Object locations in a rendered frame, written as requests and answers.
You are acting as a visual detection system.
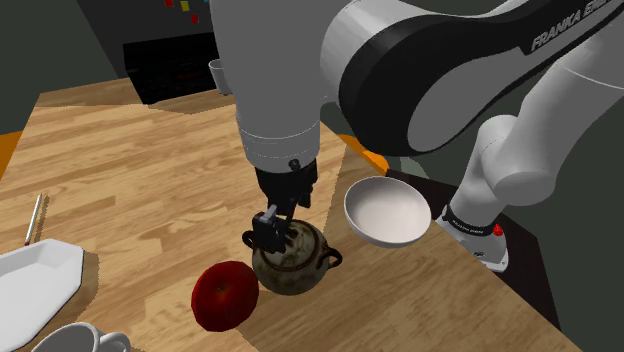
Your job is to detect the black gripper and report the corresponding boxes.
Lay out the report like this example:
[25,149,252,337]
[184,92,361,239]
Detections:
[251,158,320,255]

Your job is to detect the red apple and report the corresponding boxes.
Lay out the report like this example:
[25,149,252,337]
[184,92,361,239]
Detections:
[190,260,261,334]

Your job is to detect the white bowl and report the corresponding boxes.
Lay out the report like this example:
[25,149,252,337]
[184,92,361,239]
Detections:
[343,176,433,249]

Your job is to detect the small white cup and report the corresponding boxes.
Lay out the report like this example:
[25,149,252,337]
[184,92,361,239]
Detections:
[207,57,233,97]

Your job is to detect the black countertop appliance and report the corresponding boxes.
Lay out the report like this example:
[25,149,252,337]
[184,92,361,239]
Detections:
[122,30,222,106]

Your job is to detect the white mug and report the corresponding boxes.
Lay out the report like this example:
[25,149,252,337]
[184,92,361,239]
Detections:
[30,321,132,352]

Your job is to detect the white pen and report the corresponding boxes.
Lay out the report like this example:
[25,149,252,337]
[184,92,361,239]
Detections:
[23,192,44,248]

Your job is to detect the white octagonal plate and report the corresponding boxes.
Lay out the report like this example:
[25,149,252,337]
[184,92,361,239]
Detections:
[0,238,86,352]

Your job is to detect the dark robot stand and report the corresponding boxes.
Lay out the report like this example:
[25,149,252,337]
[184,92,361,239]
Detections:
[387,167,562,330]

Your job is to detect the brown two-handled ceramic pot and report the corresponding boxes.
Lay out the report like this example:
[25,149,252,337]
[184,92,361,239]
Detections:
[241,219,344,297]

